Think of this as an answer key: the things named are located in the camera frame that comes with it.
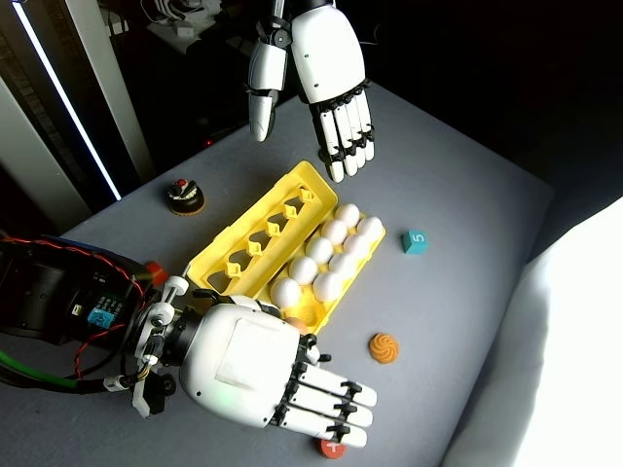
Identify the bright white fabric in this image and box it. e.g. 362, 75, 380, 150
440, 197, 623, 467

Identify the teal number five cube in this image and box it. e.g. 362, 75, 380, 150
401, 229, 429, 256

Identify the orange swirl toy cookie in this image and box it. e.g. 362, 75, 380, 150
368, 333, 400, 365

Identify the yellow plastic egg box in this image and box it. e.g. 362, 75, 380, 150
185, 160, 387, 337

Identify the red plus sign disc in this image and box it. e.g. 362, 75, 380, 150
318, 437, 348, 459

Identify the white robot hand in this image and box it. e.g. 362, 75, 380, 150
178, 289, 379, 449
245, 0, 377, 185

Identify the white post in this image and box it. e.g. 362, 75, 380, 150
62, 0, 156, 184

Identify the red half-round block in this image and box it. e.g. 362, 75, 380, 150
144, 261, 169, 287

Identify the grey table cloth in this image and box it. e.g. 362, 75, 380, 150
0, 82, 556, 467

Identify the white light strip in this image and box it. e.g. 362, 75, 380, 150
10, 0, 123, 201

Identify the grey panel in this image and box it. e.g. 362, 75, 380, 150
0, 75, 93, 223

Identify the chocolate toy cake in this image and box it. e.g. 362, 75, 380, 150
166, 178, 206, 217

